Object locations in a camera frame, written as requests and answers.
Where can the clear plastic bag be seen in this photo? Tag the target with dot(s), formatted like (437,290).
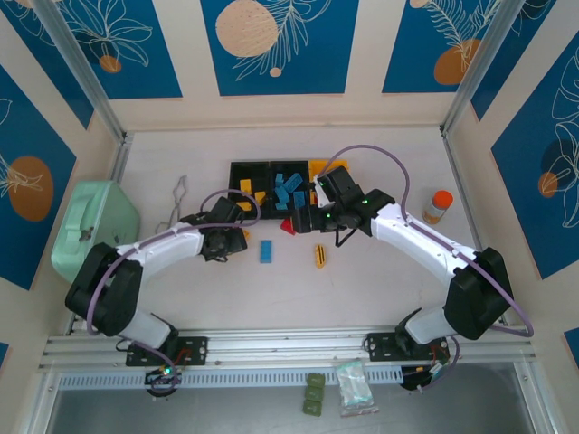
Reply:
(355,384)

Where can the olive green block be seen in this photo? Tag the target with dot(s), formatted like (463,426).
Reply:
(316,380)
(311,407)
(314,393)

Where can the metal scissor tongs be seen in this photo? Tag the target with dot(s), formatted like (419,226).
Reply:
(175,201)

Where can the aluminium frame post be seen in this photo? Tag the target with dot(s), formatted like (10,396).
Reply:
(480,68)
(83,68)

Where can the orange capped bottle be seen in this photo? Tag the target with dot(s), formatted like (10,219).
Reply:
(438,205)

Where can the yellow black striped lego brick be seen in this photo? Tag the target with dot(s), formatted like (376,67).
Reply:
(320,256)

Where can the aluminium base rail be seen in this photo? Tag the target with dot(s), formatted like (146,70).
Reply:
(289,343)

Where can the long blue lego brick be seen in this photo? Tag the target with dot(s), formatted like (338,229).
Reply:
(281,206)
(266,251)
(293,182)
(282,194)

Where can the yellow plastic bin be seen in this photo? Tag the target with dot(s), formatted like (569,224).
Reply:
(316,166)

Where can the black plastic bin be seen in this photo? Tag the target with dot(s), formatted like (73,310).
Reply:
(304,168)
(240,174)

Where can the mint green carry case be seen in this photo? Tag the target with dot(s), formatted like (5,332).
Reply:
(104,217)

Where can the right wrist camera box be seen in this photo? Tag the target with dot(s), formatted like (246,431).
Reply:
(339,181)

